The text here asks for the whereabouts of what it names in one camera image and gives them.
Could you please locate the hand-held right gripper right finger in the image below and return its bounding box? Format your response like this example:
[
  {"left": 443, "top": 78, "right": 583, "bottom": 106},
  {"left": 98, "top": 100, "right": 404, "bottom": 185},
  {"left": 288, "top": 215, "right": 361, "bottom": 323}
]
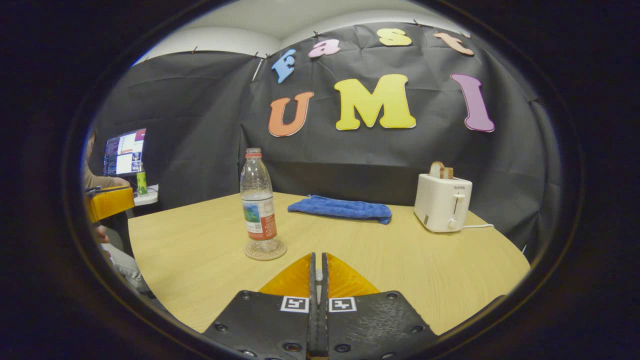
[{"left": 321, "top": 252, "right": 441, "bottom": 360}]

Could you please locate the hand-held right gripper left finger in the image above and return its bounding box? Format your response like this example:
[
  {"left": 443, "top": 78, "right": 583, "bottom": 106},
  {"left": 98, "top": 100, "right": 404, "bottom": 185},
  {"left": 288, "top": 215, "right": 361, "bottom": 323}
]
[{"left": 202, "top": 252, "right": 319, "bottom": 360}]

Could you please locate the round wooden coaster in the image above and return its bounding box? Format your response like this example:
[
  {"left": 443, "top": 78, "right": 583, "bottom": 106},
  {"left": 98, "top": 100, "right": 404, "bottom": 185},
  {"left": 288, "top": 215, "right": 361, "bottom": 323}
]
[{"left": 243, "top": 239, "right": 288, "bottom": 261}]

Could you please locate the clear plastic water bottle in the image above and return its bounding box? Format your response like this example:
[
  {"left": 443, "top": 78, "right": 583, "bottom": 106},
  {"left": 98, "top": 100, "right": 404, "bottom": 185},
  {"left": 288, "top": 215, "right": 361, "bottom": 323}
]
[{"left": 239, "top": 147, "right": 281, "bottom": 254}]

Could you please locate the small white side table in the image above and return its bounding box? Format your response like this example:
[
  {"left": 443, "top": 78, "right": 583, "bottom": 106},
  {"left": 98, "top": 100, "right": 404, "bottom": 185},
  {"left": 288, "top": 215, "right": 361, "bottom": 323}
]
[{"left": 132, "top": 184, "right": 160, "bottom": 207}]

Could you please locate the computer monitor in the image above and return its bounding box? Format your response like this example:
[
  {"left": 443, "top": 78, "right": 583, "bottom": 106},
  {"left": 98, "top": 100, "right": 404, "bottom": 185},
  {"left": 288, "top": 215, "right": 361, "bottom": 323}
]
[{"left": 103, "top": 128, "right": 147, "bottom": 177}]

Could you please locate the black backdrop cloth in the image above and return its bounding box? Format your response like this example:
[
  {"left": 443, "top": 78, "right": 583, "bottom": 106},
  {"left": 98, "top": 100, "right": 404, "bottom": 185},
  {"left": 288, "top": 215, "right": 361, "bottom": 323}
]
[{"left": 87, "top": 21, "right": 563, "bottom": 261}]

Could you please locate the blue towel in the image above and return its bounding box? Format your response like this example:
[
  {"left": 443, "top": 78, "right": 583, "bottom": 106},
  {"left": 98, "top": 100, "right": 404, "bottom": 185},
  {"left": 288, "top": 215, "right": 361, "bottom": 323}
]
[{"left": 287, "top": 194, "right": 393, "bottom": 225}]

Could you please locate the white toaster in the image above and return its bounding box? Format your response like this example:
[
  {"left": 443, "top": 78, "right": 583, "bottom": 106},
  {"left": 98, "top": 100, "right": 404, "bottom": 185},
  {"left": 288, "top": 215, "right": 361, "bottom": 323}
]
[{"left": 413, "top": 173, "right": 473, "bottom": 234}]

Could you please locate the bread slice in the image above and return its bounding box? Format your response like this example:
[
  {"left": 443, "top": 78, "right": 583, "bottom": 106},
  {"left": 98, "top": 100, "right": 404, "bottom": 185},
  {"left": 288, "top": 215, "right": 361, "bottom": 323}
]
[{"left": 430, "top": 161, "right": 455, "bottom": 180}]

